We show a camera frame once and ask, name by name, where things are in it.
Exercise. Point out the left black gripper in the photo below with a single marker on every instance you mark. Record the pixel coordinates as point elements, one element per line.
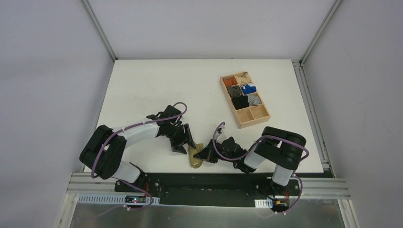
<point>181,137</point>

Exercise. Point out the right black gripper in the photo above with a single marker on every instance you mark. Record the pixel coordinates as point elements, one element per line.
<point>214,151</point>

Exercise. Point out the olive and cream underwear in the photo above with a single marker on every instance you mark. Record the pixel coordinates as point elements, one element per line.
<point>195,162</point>

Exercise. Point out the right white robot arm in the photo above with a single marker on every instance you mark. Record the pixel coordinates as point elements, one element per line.
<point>285,149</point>

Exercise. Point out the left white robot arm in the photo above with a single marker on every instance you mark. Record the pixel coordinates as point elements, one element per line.
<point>104,151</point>

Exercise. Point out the black rolled underwear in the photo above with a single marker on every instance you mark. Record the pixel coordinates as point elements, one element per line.
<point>240,102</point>

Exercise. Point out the dark grey rolled underwear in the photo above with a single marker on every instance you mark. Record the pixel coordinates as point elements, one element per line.
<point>234,91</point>

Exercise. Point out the grey striped rolled underwear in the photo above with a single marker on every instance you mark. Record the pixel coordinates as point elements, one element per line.
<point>254,100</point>

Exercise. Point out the orange rolled underwear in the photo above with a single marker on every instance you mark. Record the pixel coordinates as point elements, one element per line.
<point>230,81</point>

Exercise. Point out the blue rolled underwear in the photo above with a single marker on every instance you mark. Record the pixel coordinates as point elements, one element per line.
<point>248,88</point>

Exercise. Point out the beige rolled underwear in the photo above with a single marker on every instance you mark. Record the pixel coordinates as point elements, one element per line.
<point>243,78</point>

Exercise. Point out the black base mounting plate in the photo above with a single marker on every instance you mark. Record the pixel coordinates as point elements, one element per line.
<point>209,189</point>

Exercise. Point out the wooden compartment box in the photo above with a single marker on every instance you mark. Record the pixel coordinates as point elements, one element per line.
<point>249,116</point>

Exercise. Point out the right white cable duct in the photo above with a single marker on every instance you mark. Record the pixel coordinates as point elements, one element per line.
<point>263,203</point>

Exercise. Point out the white cable duct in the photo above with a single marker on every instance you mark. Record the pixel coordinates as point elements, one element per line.
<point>118,199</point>
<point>263,203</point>

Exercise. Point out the left white cable duct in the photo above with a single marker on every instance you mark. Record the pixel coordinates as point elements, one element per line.
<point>118,199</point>

